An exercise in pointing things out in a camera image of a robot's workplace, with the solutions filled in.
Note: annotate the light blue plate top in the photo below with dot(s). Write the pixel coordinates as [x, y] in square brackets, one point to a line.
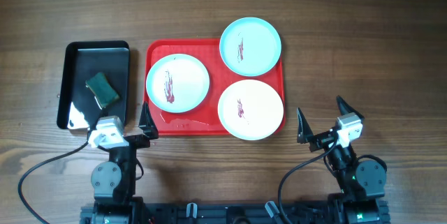
[250, 46]

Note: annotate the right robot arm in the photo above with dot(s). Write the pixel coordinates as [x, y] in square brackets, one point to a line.
[361, 179]

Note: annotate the light blue plate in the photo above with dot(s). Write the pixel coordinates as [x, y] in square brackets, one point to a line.
[250, 46]
[177, 83]

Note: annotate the white plate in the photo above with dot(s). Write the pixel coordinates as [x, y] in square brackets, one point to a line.
[250, 110]

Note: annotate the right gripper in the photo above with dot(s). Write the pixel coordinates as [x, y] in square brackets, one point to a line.
[306, 135]

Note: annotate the green yellow sponge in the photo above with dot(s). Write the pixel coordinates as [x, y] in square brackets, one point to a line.
[103, 92]

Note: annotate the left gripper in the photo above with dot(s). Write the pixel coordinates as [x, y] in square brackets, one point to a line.
[149, 128]

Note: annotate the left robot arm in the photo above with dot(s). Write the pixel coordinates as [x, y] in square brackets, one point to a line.
[114, 180]

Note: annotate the black rectangular tray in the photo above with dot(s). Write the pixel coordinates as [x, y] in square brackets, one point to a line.
[78, 107]

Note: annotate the red plastic tray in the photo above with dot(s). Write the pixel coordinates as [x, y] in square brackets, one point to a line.
[203, 119]

